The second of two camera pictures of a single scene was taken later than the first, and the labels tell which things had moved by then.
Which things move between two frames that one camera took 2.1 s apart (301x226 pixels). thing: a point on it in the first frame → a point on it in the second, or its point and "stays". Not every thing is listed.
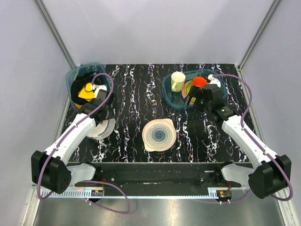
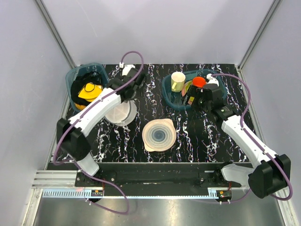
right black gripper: (196, 92) stays
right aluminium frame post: (272, 11) stays
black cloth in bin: (81, 81) stays
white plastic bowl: (103, 129) → (122, 115)
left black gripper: (109, 108) → (138, 86)
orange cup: (199, 81) stays
